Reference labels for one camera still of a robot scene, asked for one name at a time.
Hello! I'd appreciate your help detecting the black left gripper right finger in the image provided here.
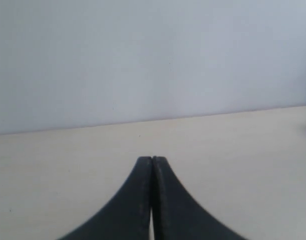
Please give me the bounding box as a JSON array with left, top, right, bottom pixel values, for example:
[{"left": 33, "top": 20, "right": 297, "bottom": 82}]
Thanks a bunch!
[{"left": 151, "top": 156, "right": 244, "bottom": 240}]

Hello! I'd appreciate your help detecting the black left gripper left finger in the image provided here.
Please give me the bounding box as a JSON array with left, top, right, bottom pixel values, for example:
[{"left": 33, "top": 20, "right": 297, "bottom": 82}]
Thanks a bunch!
[{"left": 62, "top": 156, "right": 152, "bottom": 240}]

